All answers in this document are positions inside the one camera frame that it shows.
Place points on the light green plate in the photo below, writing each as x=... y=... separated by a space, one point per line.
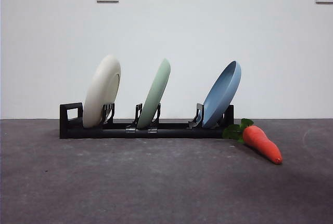
x=156 y=94

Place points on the orange carrot with green leaves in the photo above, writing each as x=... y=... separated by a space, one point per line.
x=260 y=143

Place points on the cream white plate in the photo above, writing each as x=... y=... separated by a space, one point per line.
x=100 y=91

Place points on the black plate rack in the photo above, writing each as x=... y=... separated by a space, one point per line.
x=78 y=131

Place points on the blue plate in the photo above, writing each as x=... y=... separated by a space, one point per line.
x=221 y=96

